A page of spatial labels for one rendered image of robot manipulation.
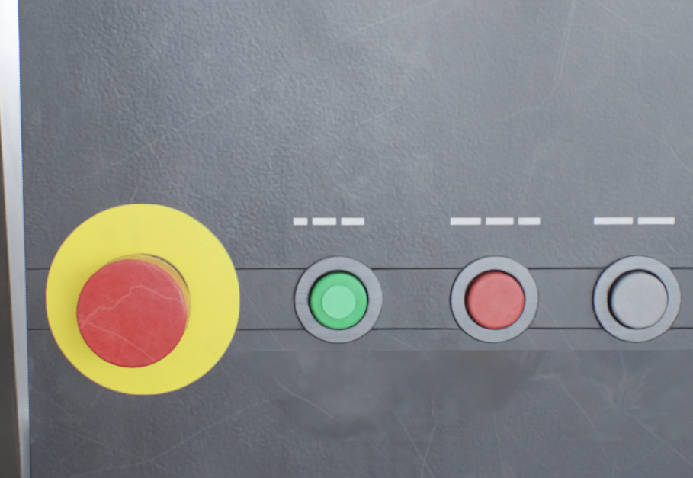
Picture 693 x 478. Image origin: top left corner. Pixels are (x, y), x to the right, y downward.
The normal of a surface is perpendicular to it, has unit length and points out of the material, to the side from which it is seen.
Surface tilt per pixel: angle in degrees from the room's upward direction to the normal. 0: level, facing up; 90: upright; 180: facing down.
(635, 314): 90
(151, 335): 90
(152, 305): 90
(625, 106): 90
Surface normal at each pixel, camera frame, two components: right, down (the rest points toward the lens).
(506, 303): 0.01, 0.12
